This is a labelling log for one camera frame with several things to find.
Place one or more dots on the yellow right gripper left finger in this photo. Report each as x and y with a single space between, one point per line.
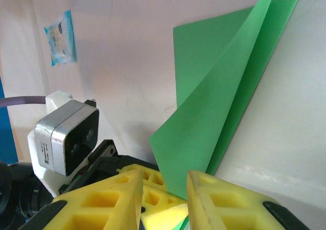
102 209

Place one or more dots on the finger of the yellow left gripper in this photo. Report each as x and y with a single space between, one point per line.
152 177
163 212

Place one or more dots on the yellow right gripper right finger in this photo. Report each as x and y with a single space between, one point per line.
229 209

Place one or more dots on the blue wet wipes packet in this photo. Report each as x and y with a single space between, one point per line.
61 39

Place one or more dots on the green cloth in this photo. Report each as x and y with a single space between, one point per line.
203 62

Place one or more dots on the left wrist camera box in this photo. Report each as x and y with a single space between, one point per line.
58 138

